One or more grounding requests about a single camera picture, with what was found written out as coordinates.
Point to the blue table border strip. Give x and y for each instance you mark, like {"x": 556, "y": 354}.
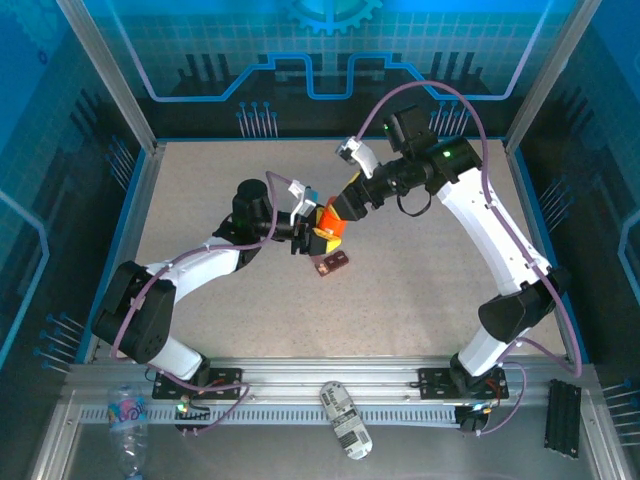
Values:
{"x": 535, "y": 225}

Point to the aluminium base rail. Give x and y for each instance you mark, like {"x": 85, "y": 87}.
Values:
{"x": 325, "y": 370}

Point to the orange pill bottle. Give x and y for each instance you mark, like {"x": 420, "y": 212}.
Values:
{"x": 332, "y": 220}

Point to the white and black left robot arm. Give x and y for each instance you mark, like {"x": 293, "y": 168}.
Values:
{"x": 205, "y": 267}

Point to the dark red weekly pill organizer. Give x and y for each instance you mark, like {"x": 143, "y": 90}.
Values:
{"x": 337, "y": 260}

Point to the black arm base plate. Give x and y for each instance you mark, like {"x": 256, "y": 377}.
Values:
{"x": 432, "y": 382}
{"x": 227, "y": 380}

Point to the aluminium side rail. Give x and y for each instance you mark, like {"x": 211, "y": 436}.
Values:
{"x": 139, "y": 220}

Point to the black connector bracket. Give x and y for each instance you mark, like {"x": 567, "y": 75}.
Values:
{"x": 192, "y": 417}
{"x": 470, "y": 422}

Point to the aluminium frame post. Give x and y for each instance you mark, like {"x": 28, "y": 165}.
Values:
{"x": 549, "y": 75}
{"x": 111, "y": 75}

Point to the clear plastic water bottle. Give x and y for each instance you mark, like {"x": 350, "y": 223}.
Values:
{"x": 127, "y": 430}

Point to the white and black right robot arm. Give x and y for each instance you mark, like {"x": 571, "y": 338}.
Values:
{"x": 480, "y": 220}

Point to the black extrusion bar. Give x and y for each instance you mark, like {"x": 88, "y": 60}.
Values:
{"x": 562, "y": 417}

